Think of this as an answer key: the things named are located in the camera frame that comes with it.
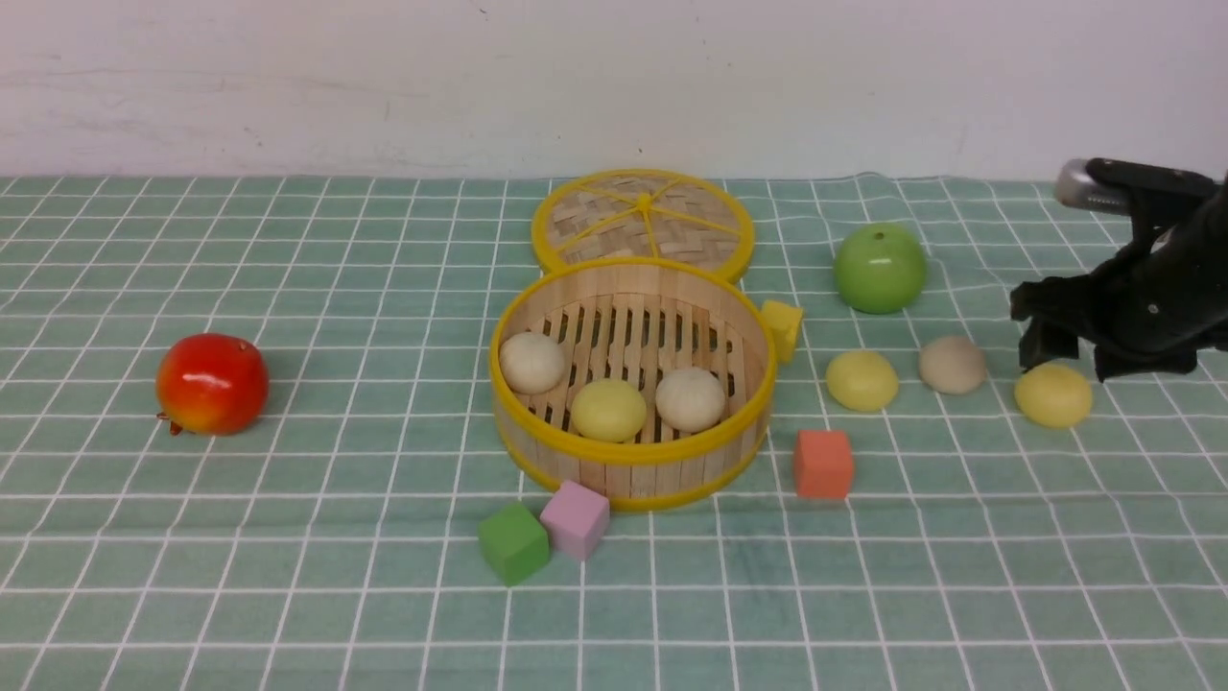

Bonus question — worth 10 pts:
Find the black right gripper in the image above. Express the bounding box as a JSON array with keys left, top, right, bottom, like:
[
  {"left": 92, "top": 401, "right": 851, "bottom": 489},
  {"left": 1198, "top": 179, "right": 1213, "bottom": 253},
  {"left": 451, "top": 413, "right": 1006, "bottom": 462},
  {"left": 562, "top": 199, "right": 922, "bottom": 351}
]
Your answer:
[{"left": 1009, "top": 180, "right": 1226, "bottom": 382}]

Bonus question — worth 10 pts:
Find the yellow bun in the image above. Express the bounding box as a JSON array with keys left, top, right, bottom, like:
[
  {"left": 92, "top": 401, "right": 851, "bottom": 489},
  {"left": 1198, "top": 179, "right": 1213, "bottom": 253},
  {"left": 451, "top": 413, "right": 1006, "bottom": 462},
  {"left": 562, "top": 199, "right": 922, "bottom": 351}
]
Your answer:
[
  {"left": 825, "top": 349, "right": 900, "bottom": 412},
  {"left": 570, "top": 379, "right": 648, "bottom": 443},
  {"left": 1013, "top": 363, "right": 1094, "bottom": 430}
]

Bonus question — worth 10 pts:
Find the white bun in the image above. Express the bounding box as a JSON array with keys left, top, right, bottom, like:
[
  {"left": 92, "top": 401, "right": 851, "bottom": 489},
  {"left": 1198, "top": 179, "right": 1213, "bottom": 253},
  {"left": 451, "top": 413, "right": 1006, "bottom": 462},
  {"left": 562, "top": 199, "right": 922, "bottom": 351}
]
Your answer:
[
  {"left": 917, "top": 334, "right": 989, "bottom": 396},
  {"left": 656, "top": 367, "right": 725, "bottom": 434},
  {"left": 499, "top": 331, "right": 569, "bottom": 396}
]

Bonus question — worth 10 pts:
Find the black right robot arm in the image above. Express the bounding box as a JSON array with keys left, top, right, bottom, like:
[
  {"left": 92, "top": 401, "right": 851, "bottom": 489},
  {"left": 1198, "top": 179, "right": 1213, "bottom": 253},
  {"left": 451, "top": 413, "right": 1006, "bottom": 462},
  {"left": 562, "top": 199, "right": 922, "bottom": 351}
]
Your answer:
[{"left": 1009, "top": 174, "right": 1227, "bottom": 380}]

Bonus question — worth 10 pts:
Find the woven bamboo steamer lid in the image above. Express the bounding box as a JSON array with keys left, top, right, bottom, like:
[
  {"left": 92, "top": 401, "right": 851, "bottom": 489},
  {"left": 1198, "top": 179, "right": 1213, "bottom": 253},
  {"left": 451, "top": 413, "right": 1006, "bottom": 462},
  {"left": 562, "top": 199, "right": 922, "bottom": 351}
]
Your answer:
[{"left": 530, "top": 169, "right": 756, "bottom": 284}]

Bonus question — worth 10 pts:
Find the bamboo steamer tray yellow rim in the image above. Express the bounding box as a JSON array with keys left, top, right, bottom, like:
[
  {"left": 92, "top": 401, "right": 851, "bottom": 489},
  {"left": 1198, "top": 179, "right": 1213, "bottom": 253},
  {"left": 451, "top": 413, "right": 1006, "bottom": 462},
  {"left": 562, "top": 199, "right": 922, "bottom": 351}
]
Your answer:
[{"left": 488, "top": 257, "right": 779, "bottom": 512}]

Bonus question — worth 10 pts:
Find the green apple toy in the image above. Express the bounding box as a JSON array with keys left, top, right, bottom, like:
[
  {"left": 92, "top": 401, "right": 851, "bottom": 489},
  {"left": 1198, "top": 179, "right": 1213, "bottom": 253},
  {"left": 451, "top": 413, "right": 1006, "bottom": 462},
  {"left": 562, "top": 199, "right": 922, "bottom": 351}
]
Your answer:
[{"left": 834, "top": 223, "right": 930, "bottom": 315}]

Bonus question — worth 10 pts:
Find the orange cube block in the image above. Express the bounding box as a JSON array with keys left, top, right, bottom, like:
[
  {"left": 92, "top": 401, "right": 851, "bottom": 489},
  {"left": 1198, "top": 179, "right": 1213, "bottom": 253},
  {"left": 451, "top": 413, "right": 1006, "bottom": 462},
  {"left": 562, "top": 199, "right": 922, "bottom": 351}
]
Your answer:
[{"left": 792, "top": 430, "right": 855, "bottom": 500}]

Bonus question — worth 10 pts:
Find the yellow cube block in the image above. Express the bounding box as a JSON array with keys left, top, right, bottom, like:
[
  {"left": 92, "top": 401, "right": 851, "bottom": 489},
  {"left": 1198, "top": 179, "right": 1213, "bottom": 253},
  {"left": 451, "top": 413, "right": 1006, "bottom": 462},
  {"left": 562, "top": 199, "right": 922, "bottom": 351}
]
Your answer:
[{"left": 760, "top": 299, "right": 804, "bottom": 365}]

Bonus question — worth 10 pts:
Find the pink cube block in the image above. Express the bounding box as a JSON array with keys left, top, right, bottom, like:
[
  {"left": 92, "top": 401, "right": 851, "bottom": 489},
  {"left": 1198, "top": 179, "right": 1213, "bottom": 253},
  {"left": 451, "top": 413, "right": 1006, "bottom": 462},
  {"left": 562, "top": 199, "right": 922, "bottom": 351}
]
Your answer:
[{"left": 538, "top": 480, "right": 612, "bottom": 561}]

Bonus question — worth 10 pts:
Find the green cube block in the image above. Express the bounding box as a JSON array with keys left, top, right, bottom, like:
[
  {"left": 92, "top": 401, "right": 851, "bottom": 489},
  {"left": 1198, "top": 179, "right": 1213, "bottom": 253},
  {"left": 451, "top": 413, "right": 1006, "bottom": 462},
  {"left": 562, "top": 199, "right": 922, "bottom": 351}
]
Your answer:
[{"left": 476, "top": 502, "right": 553, "bottom": 587}]

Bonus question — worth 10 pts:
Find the green checkered tablecloth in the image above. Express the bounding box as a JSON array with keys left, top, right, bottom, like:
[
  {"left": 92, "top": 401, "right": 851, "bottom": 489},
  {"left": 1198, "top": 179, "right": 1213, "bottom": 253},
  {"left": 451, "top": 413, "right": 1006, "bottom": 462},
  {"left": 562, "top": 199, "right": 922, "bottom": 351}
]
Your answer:
[{"left": 1, "top": 174, "right": 1227, "bottom": 690}]

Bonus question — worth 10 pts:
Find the red pomegranate toy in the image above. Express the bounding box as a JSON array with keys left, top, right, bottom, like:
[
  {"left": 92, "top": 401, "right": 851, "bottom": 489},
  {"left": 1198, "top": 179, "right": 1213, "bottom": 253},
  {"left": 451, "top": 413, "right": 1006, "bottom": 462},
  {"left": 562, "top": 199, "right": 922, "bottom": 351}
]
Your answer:
[{"left": 156, "top": 333, "right": 271, "bottom": 436}]

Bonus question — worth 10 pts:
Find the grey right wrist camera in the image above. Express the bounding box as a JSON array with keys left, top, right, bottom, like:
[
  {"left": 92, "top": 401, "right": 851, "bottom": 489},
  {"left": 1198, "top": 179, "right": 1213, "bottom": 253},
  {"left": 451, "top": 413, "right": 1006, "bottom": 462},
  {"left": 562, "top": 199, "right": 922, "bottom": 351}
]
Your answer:
[{"left": 1052, "top": 157, "right": 1162, "bottom": 216}]

